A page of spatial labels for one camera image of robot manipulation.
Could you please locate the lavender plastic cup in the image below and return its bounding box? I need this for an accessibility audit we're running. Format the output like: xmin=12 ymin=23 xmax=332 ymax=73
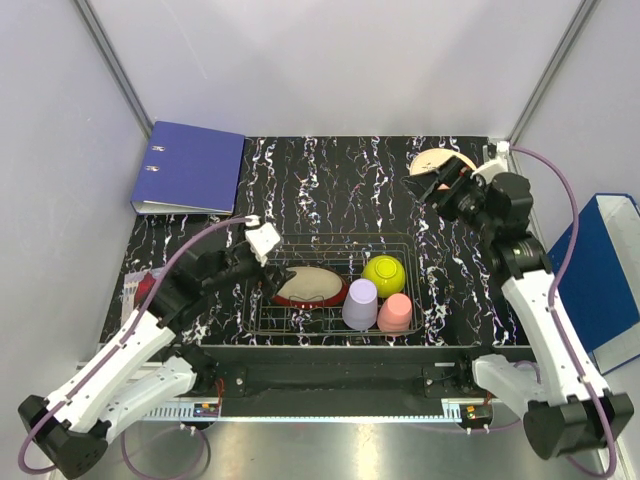
xmin=342 ymin=278 xmax=378 ymax=331

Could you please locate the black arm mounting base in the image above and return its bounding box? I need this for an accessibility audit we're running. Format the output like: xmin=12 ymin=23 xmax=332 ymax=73
xmin=149 ymin=343 xmax=531 ymax=418

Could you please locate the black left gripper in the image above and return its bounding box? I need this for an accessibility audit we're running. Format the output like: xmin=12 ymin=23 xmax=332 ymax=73
xmin=203 ymin=222 xmax=296 ymax=297

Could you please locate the red oval baking dish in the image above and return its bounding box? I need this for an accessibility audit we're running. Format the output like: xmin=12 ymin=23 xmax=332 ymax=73
xmin=272 ymin=266 xmax=348 ymax=310

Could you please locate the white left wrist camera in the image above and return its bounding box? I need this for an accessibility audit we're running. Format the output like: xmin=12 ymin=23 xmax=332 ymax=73
xmin=244 ymin=215 xmax=282 ymax=267

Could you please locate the wire dish rack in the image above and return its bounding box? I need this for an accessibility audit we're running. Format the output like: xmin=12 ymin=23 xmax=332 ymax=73
xmin=242 ymin=233 xmax=423 ymax=337

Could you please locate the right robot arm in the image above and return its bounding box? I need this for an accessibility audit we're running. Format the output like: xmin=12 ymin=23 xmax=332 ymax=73
xmin=403 ymin=152 xmax=634 ymax=459

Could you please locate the pink plastic cup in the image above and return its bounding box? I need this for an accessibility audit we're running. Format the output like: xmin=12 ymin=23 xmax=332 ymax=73
xmin=377 ymin=293 xmax=413 ymax=332

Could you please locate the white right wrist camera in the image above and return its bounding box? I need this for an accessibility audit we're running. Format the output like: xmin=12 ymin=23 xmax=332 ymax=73
xmin=472 ymin=140 xmax=510 ymax=184

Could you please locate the red picture book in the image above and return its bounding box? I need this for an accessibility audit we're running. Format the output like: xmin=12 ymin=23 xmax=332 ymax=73
xmin=122 ymin=267 xmax=163 ymax=306

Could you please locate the blue ring binder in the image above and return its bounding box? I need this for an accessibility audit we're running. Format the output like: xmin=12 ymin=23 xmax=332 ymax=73
xmin=130 ymin=121 xmax=245 ymax=215

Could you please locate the yellow-green bowl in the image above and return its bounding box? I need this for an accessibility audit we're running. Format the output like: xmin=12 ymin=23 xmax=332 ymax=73
xmin=361 ymin=255 xmax=406 ymax=299

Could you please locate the blue storage box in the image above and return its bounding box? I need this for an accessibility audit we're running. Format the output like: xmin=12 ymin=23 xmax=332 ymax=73
xmin=559 ymin=194 xmax=639 ymax=375

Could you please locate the cream and pink plate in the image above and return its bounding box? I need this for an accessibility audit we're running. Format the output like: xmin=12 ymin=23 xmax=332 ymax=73
xmin=408 ymin=148 xmax=476 ymax=190

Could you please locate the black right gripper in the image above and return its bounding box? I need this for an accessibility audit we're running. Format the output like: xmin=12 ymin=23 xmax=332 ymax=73
xmin=400 ymin=155 xmax=498 ymax=239

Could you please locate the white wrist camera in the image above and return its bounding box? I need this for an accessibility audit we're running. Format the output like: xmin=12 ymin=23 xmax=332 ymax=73
xmin=244 ymin=215 xmax=282 ymax=267
xmin=472 ymin=140 xmax=510 ymax=184

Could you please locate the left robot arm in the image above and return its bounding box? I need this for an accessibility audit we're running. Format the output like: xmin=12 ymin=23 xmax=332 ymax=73
xmin=18 ymin=227 xmax=291 ymax=479

